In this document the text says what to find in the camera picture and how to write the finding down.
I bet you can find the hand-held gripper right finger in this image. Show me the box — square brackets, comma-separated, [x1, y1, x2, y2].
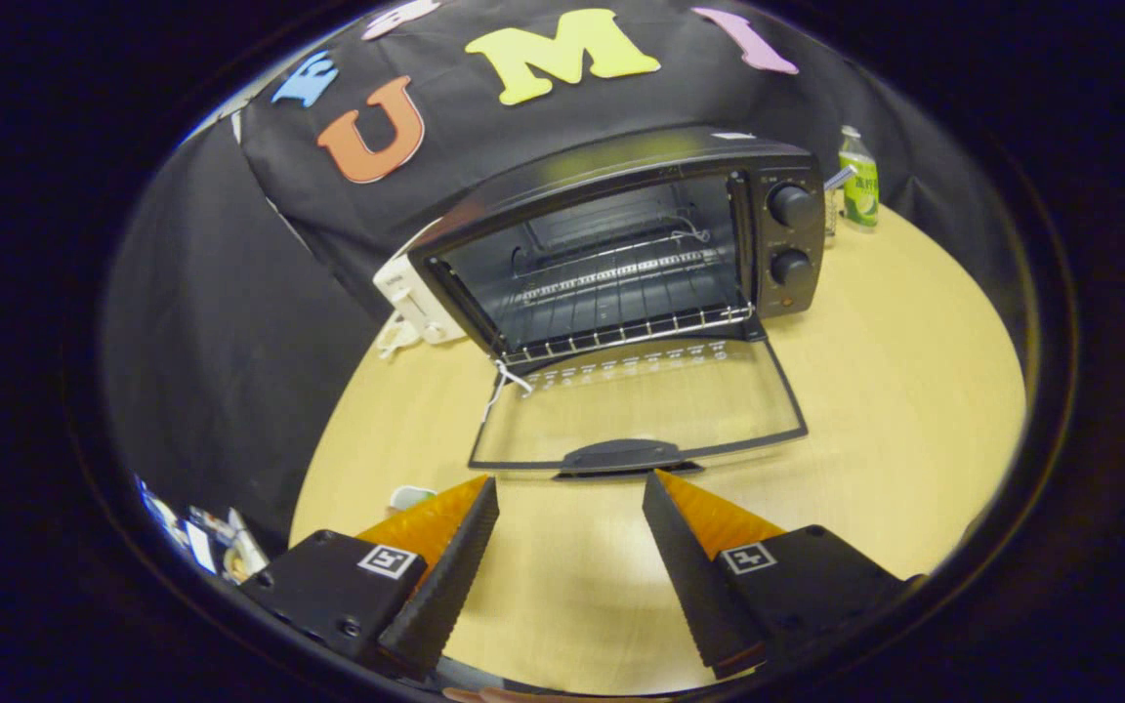
[643, 469, 925, 682]

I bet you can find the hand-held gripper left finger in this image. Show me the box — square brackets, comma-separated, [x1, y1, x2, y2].
[238, 476, 501, 682]

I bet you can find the black toaster oven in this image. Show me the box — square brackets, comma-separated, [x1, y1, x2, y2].
[406, 125, 827, 481]

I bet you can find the white pop-up toaster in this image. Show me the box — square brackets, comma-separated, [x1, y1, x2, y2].
[374, 256, 467, 349]

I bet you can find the green label drink bottle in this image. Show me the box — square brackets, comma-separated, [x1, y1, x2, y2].
[838, 125, 881, 230]

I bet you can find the white string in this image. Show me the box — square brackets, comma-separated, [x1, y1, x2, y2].
[479, 359, 536, 423]

